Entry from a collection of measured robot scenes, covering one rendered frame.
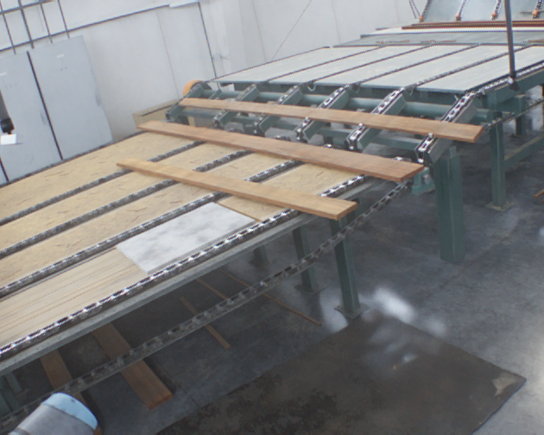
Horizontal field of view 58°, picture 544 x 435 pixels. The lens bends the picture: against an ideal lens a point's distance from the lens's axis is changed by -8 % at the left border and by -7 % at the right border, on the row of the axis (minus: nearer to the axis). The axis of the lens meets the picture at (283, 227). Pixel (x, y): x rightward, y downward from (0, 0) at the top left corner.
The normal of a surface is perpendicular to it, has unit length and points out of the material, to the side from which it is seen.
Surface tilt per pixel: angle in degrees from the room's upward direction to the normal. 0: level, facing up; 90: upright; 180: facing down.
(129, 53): 88
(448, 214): 90
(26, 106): 90
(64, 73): 90
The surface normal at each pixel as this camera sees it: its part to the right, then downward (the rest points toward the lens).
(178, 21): 0.58, 0.15
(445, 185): -0.79, 0.40
